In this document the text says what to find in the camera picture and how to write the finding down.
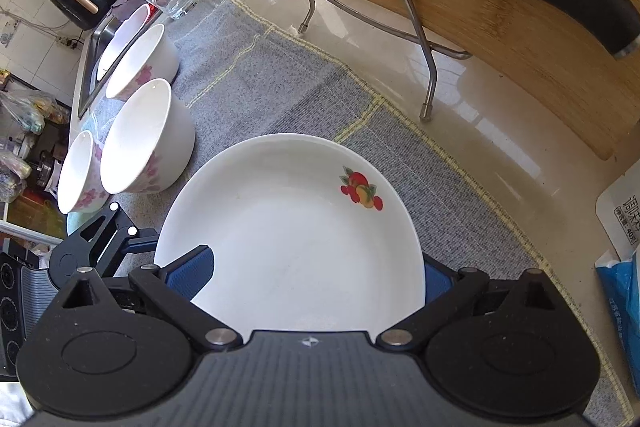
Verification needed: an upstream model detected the floral white bowl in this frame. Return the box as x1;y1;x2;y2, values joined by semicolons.
100;78;195;195
56;130;108;215

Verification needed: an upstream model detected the white plate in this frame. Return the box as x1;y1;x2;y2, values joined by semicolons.
155;134;425;337

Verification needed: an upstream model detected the blue white salt bag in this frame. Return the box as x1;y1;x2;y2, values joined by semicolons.
594;166;639;395

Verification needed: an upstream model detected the white plastic colander basket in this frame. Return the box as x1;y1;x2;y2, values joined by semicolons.
96;4;152;81

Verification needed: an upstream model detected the grey teal table cloth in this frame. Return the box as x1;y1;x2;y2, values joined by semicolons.
64;0;637;427

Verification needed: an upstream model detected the bamboo cutting board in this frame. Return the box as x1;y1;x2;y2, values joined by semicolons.
367;0;639;160

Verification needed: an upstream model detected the metal wire stand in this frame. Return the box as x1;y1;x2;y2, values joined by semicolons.
278;0;473;124

